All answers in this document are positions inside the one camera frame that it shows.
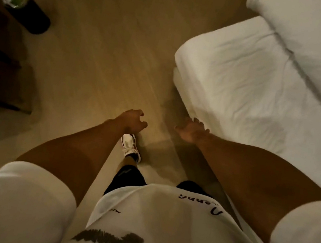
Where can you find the person's right thumb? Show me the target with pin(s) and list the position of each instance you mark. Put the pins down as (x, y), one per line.
(180, 129)

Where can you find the black shorts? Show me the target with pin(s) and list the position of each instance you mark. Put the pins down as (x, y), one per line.
(127, 178)

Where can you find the person's left forearm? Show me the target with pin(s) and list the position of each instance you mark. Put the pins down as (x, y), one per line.
(80, 149)

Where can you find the person's right hand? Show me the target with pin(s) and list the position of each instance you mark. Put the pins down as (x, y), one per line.
(190, 132)

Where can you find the black waste bin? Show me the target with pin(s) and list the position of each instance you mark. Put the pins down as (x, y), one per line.
(29, 12)

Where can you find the white sneaker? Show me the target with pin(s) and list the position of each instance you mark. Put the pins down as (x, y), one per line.
(130, 147)

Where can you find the white duvet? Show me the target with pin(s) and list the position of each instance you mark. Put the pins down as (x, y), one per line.
(315, 44)

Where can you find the person's left hand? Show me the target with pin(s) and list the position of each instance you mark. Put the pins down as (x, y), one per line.
(130, 121)

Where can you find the person's right forearm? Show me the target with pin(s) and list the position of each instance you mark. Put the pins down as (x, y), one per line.
(254, 183)

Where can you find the white printed t-shirt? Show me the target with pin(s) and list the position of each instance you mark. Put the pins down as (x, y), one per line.
(144, 223)

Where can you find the white bed mattress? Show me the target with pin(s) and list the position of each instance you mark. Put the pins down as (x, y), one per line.
(251, 101)

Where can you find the person's left fingers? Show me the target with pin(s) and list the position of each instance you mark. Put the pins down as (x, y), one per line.
(141, 122)

